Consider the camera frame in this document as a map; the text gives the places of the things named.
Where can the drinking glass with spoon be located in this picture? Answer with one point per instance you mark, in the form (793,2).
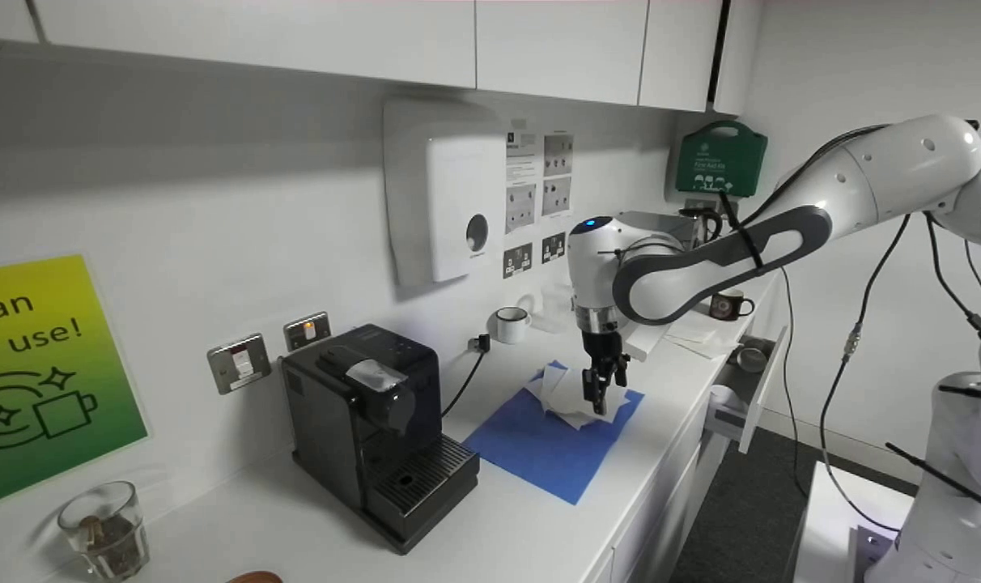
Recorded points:
(102,532)

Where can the white paper towel dispenser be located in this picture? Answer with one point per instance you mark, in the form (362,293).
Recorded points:
(435,195)

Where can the black coffee machine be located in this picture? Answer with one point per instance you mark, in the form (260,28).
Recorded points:
(360,432)

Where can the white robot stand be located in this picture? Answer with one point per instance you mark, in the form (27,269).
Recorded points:
(846,521)

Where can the brown round object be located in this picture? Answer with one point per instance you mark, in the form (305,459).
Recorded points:
(256,577)

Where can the white open drawer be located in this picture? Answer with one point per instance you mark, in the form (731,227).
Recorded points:
(753,401)

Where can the white wall cabinet unit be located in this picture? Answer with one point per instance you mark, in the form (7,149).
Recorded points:
(296,38)

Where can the white mug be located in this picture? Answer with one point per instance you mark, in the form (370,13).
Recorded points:
(508,324)

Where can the white laminated notice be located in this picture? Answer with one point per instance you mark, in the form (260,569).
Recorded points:
(523,183)
(559,172)

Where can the white base cabinet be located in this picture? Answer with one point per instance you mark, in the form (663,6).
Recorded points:
(661,486)

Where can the silver microwave oven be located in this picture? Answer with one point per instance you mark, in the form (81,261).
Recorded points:
(661,225)

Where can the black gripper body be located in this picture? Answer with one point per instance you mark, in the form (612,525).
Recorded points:
(603,350)

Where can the green first aid box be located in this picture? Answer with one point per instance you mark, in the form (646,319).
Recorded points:
(715,160)

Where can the steel wall socket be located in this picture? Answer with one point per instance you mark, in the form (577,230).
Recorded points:
(305,333)
(555,248)
(514,261)
(237,364)

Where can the black mug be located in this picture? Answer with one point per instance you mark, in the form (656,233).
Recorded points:
(735,310)

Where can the blue placemat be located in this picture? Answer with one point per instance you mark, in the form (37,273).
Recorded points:
(531,456)

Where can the green yellow poster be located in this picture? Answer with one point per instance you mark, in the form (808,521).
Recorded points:
(37,376)

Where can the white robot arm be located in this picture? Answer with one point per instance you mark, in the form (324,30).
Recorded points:
(899,168)

